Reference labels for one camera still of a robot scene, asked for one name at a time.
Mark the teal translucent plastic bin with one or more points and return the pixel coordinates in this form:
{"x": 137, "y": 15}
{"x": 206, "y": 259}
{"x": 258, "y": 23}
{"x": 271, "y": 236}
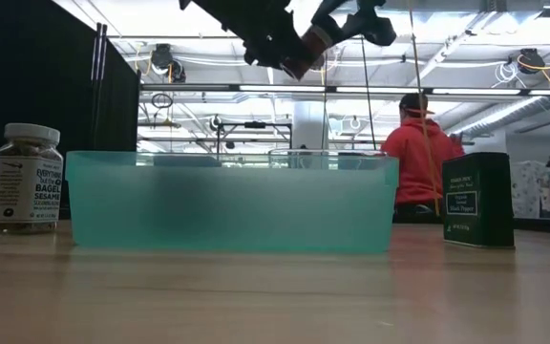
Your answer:
{"x": 232, "y": 205}

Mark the white patterned cloth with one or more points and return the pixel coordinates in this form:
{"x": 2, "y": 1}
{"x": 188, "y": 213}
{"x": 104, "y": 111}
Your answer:
{"x": 528, "y": 188}

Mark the black metal stand frame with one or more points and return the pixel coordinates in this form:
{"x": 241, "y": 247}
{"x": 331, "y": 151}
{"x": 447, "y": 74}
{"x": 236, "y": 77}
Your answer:
{"x": 256, "y": 125}

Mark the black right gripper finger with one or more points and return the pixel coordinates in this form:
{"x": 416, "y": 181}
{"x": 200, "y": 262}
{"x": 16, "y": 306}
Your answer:
{"x": 270, "y": 56}
{"x": 370, "y": 27}

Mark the green black pepper tin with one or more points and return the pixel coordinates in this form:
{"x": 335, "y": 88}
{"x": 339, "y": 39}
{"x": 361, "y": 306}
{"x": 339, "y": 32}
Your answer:
{"x": 478, "y": 205}

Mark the black curtain pole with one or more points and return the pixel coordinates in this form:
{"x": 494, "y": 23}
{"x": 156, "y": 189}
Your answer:
{"x": 95, "y": 71}
{"x": 103, "y": 71}

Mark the bagel seasoning jar white lid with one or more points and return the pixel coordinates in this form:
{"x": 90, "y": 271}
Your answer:
{"x": 24, "y": 191}

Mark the clear plastic bin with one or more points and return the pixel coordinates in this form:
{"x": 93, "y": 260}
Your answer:
{"x": 325, "y": 151}

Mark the ceiling light strip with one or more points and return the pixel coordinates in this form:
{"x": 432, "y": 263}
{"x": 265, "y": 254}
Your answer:
{"x": 280, "y": 89}

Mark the silver ventilation duct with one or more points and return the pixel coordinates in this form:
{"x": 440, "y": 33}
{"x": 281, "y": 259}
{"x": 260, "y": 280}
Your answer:
{"x": 504, "y": 117}

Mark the brown spice jar black lid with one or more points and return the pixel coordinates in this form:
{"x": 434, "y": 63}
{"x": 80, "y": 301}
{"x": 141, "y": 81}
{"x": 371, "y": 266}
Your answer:
{"x": 303, "y": 52}

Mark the black curtain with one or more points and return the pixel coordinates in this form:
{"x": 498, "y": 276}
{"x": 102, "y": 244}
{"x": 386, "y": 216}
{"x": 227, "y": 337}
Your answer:
{"x": 41, "y": 95}

